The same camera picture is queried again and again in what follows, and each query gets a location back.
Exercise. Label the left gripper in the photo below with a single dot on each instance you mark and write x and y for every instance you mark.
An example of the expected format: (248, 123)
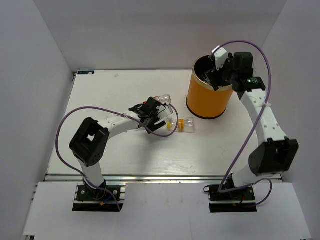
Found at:
(152, 127)

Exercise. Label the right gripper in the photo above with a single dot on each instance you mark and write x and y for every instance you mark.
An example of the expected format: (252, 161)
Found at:
(215, 74)

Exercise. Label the large clear unlabelled bottle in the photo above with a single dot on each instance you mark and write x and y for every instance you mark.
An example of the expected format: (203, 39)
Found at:
(166, 114)

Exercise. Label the black-cap black-label bottle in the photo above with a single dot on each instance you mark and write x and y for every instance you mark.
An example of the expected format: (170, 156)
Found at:
(204, 78)

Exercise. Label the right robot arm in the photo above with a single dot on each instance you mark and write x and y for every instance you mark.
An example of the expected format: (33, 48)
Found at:
(275, 152)

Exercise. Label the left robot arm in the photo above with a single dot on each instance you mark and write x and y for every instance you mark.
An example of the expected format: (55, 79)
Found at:
(89, 142)

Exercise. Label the orange cylindrical bin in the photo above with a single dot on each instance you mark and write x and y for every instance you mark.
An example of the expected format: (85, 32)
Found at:
(202, 100)

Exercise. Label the small red-label clear bottle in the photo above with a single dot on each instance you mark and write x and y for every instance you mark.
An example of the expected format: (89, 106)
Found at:
(164, 99)

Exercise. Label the yellow-cap orange-label bottle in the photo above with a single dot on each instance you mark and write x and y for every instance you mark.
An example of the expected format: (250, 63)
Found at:
(186, 125)

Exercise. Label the blue table sticker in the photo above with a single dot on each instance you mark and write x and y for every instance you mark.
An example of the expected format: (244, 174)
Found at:
(85, 72)

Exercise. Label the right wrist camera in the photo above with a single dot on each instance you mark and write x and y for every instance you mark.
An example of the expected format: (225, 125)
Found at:
(219, 56)

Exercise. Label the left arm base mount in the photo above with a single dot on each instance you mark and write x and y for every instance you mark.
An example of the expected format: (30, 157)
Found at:
(98, 201)

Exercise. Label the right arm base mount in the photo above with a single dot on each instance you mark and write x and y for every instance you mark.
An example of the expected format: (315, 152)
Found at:
(238, 201)

